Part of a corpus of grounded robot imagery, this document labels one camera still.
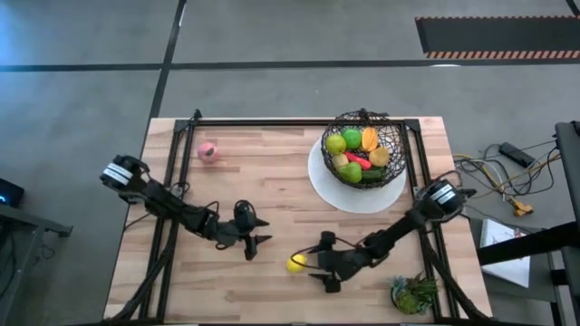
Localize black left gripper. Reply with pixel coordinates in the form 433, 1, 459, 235
206, 200, 274, 262

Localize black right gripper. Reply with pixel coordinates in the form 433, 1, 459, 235
308, 230, 372, 294

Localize yellow lemon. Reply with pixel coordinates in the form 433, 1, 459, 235
285, 254, 308, 274

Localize green pear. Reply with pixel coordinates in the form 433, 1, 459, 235
337, 161, 363, 185

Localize dark green cucumber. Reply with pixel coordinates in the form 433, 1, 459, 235
361, 167, 389, 184

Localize red chili with green top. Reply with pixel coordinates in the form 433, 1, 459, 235
343, 151, 372, 171

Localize orange-yellow round fruit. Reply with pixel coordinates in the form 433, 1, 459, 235
368, 146, 391, 168

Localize yellow-green apple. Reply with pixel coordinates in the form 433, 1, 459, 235
324, 133, 348, 156

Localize bright green apple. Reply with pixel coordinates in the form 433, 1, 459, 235
341, 128, 363, 150

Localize orange ridged fruit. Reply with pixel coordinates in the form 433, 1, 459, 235
361, 127, 380, 153

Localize white round plate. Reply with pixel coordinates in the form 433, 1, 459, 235
306, 135, 408, 215

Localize potted succulent plant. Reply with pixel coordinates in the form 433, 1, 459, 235
389, 271, 440, 317

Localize pink peach with leaf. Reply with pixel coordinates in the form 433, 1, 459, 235
197, 140, 221, 165

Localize white paper sheet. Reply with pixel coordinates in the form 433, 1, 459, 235
478, 217, 531, 289

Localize black power strip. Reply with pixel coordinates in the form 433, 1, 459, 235
498, 141, 537, 168

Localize black side table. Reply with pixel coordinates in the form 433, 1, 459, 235
0, 203, 73, 326

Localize black device with blue light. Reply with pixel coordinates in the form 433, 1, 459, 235
0, 177, 26, 209

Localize black metal stand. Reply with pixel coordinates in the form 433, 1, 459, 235
475, 120, 580, 326

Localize black hazard-striped floor mat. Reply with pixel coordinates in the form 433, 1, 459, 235
414, 15, 580, 60

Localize black metal table frame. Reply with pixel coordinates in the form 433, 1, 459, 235
106, 108, 495, 325

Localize dark wire basket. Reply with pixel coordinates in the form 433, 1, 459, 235
320, 110, 408, 190

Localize tangled floor cables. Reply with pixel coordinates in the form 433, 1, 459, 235
452, 139, 563, 205

